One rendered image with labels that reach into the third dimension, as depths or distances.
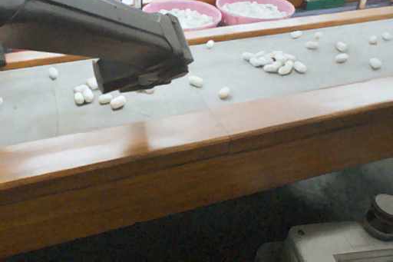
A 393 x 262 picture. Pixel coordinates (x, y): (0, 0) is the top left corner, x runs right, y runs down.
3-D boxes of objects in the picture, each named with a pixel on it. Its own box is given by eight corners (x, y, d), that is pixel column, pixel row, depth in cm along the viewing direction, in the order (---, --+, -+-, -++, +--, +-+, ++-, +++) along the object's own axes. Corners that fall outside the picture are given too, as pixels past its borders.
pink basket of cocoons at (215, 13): (234, 41, 123) (238, 14, 118) (177, 64, 109) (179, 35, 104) (180, 18, 141) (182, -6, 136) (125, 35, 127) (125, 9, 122)
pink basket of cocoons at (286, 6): (304, 39, 124) (312, 14, 119) (236, 49, 118) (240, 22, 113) (261, 12, 146) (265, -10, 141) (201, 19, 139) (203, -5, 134)
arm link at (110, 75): (193, 69, 49) (172, 13, 51) (115, 93, 46) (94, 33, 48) (169, 87, 61) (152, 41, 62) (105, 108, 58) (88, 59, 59)
